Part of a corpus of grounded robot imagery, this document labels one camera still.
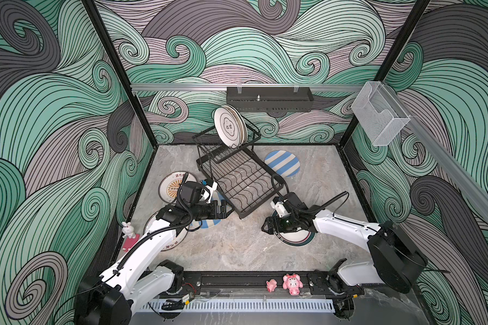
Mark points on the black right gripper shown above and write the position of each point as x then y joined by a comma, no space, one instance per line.
268,221

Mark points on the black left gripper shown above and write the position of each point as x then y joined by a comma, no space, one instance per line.
213,206

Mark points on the green red rimmed white plate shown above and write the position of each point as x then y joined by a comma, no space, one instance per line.
296,239

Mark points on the orange sunburst plate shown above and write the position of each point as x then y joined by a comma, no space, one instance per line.
178,239
170,184

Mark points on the blue white striped plate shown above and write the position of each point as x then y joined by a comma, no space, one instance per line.
283,163
211,221

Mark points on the white green line plate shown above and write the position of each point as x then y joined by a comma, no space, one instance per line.
229,126

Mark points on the cream floral plate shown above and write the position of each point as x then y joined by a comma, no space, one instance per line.
245,129

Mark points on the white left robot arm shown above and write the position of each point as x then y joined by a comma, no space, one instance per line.
117,293

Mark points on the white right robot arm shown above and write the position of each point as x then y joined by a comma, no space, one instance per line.
394,259

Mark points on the large pink pig toy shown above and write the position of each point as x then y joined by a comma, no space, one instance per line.
292,283

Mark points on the white rabbit figurine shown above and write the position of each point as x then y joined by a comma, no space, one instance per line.
128,230

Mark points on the small pink pig toy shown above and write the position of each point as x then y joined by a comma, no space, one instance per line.
271,285

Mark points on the black wire dish rack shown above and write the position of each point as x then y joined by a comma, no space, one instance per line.
243,179

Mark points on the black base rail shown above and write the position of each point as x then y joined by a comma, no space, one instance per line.
314,282

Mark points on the white slotted cable duct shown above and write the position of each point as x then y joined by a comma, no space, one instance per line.
259,306

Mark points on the black wall shelf tray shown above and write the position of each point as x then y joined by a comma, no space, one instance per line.
270,99

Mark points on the clear plastic wall holder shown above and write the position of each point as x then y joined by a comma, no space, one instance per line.
380,112

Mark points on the aluminium wall rail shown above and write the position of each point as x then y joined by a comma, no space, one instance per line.
220,87

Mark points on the black frame post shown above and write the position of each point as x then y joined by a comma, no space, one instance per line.
103,35

